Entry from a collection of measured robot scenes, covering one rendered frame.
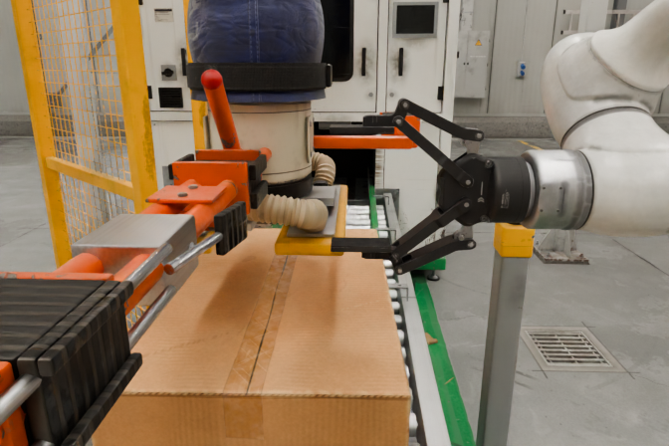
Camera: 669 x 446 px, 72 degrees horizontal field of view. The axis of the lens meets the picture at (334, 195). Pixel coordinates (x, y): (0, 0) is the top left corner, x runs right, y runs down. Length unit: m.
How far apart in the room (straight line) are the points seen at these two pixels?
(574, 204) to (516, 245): 0.55
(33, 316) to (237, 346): 0.48
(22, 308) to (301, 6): 0.57
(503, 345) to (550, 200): 0.70
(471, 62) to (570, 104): 8.68
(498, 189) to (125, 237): 0.36
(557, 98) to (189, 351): 0.59
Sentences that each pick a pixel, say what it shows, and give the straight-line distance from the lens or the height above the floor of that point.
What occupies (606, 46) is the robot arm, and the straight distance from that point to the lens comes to 0.64.
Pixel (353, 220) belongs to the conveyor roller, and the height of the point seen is 0.55.
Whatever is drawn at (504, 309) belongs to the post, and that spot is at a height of 0.80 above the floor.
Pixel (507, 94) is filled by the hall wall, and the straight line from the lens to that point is 9.80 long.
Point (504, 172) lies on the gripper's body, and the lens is 0.52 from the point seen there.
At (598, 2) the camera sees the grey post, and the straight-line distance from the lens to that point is 3.57.
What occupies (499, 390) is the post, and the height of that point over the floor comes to 0.59.
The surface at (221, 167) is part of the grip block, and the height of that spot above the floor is 1.22.
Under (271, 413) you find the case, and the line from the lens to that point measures 0.63.
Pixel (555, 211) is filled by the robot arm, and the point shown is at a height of 1.18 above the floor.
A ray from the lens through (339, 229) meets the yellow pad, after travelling 0.71.
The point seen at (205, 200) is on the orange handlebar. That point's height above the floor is 1.21.
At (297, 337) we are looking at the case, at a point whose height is 0.95.
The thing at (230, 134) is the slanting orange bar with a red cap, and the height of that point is 1.25.
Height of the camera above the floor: 1.33
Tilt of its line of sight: 15 degrees down
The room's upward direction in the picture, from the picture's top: straight up
